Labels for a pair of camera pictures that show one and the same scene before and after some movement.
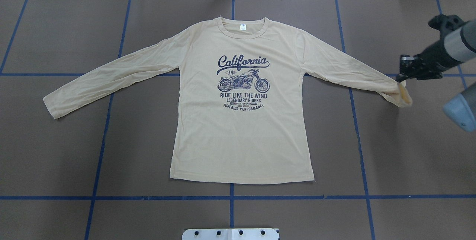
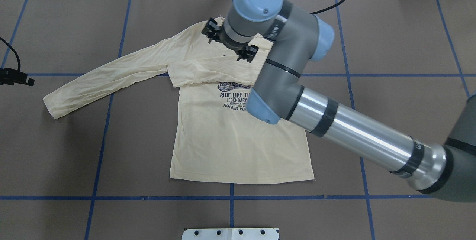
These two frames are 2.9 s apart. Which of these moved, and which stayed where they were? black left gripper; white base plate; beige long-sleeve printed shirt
Moved: beige long-sleeve printed shirt; black left gripper
Stayed: white base plate
